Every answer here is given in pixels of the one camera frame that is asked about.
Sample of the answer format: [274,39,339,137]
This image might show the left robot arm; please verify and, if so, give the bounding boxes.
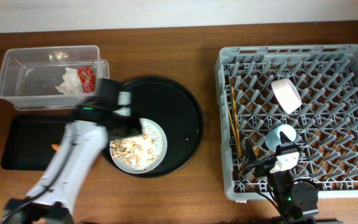
[1,78,142,223]

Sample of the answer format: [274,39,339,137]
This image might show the wooden chopstick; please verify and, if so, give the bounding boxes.
[231,86,242,158]
[228,108,242,158]

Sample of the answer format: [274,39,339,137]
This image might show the clear plastic bin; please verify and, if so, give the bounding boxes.
[0,45,109,111]

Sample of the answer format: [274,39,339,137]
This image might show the light blue cup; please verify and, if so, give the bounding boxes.
[265,124,296,152]

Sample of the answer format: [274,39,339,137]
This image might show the white napkin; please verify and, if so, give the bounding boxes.
[55,67,84,95]

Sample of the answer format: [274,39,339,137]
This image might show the pink bowl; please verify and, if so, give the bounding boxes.
[271,78,301,114]

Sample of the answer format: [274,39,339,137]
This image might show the round black tray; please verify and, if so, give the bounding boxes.
[101,76,204,179]

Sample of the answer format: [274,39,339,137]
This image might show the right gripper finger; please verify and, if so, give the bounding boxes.
[245,138,257,164]
[279,131,295,146]

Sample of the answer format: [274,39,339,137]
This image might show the grey plate with food scraps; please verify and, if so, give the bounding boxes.
[109,118,168,174]

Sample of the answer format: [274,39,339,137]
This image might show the red snack wrapper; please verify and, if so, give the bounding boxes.
[77,66,96,93]

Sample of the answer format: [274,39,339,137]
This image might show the carrot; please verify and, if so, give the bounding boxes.
[51,144,60,152]

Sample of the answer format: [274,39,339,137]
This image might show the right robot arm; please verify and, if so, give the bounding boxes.
[238,131,319,223]

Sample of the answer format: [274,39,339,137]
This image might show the grey dishwasher rack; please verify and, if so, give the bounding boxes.
[214,45,358,203]

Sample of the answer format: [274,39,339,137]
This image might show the black rectangular tray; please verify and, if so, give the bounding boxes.
[1,114,70,170]

